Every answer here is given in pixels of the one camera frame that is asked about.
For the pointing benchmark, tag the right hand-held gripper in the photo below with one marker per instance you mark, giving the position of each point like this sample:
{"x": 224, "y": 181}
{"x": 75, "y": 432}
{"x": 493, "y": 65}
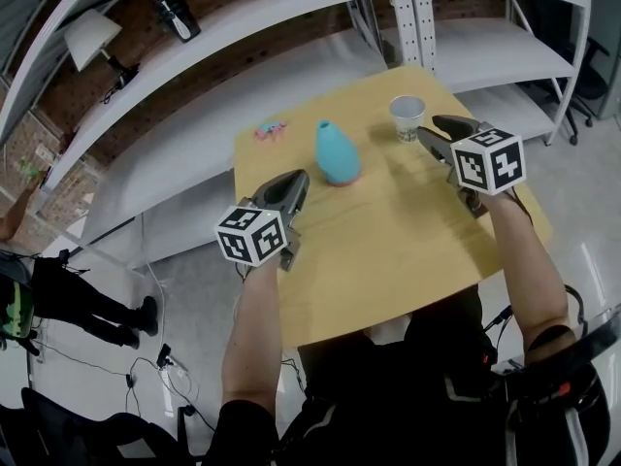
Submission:
{"x": 490, "y": 163}

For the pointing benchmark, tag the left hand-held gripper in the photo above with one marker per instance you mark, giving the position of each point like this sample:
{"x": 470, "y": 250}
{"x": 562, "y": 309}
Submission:
{"x": 250, "y": 236}

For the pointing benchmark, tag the clear plastic cup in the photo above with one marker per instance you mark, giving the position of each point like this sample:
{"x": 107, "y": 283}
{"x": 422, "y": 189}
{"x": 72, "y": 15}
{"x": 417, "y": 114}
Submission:
{"x": 407, "y": 119}

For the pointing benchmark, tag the light blue plastic bottle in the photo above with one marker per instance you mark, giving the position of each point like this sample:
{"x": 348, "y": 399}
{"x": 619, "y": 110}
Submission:
{"x": 337, "y": 156}

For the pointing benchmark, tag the person's left forearm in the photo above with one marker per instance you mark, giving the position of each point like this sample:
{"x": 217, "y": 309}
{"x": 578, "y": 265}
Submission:
{"x": 252, "y": 338}

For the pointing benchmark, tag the person's right forearm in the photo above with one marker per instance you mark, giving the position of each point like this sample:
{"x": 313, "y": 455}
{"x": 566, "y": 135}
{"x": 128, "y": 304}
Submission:
{"x": 524, "y": 270}

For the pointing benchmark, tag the small pink blue object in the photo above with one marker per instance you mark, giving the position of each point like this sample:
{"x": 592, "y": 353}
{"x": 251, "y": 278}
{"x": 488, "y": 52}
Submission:
{"x": 271, "y": 131}

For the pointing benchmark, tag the green plastic bottle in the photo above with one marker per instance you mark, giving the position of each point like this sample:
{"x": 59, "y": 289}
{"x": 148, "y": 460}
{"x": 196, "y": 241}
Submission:
{"x": 31, "y": 170}

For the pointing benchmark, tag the narrow white metal shelf unit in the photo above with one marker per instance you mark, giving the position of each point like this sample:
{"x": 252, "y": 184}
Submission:
{"x": 485, "y": 51}

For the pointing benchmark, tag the wide white metal shelf unit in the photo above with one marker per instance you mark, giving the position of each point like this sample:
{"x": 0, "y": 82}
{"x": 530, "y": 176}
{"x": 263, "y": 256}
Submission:
{"x": 242, "y": 90}

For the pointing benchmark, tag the black office chair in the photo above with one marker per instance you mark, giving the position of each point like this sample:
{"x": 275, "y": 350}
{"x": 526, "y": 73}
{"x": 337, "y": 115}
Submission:
{"x": 587, "y": 80}
{"x": 97, "y": 435}

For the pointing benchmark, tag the white refrigerator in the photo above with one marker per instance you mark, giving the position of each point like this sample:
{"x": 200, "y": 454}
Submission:
{"x": 612, "y": 42}

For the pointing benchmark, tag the black plug adapter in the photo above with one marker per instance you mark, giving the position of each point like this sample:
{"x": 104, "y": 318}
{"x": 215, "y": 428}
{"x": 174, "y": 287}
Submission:
{"x": 164, "y": 355}

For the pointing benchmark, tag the white power strip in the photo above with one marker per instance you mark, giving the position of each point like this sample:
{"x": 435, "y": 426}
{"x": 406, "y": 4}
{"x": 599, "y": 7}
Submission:
{"x": 174, "y": 381}

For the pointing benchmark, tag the person's black clothing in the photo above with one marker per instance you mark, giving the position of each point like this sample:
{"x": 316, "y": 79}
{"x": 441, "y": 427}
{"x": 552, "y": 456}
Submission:
{"x": 388, "y": 396}

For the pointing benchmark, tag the black chest-mounted device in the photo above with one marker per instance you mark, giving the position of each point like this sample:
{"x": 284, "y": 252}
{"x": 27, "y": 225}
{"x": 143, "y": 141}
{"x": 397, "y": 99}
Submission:
{"x": 572, "y": 347}

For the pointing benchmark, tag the white shade table lamp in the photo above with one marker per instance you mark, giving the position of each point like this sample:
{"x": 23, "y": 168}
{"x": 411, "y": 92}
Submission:
{"x": 89, "y": 37}

